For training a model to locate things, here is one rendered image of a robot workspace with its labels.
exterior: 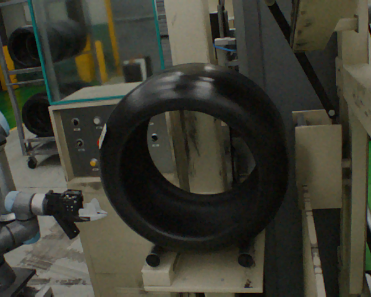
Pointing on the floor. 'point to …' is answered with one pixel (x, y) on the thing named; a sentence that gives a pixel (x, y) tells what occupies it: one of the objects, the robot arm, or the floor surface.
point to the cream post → (177, 46)
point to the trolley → (25, 59)
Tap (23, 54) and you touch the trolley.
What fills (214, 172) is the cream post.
